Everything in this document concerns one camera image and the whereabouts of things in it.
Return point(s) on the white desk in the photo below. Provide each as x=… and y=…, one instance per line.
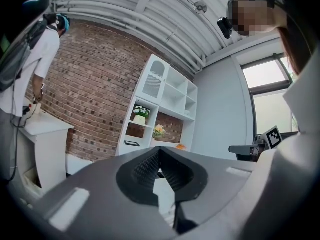
x=170, y=144

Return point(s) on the low white bench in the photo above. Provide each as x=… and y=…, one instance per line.
x=80, y=165

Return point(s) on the flat orange packet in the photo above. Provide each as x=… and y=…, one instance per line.
x=181, y=146

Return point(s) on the black picture frame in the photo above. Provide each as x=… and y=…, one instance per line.
x=131, y=143

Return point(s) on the white shelf hutch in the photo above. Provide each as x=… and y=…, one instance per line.
x=175, y=89

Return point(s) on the round ceiling fixture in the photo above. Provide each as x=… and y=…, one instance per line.
x=200, y=7

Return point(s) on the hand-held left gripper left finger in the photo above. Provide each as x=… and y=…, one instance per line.
x=100, y=196

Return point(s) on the beige box with red button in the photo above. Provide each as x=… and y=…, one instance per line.
x=36, y=109

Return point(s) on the white flowers in cream pot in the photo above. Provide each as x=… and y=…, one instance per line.
x=141, y=114

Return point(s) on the person's white shirt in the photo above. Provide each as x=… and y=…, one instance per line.
x=287, y=171

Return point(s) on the orange flower bouquet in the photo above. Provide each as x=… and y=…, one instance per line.
x=159, y=131

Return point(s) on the window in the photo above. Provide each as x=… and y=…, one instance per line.
x=270, y=99

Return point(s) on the white ceiling pipes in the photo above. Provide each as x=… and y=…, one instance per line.
x=140, y=14

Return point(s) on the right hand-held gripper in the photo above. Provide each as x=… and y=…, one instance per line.
x=273, y=139

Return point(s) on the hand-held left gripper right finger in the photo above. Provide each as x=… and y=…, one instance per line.
x=200, y=166

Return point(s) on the person's head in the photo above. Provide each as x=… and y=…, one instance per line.
x=255, y=14

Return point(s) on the white pedestal table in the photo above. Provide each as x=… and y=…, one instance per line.
x=47, y=139

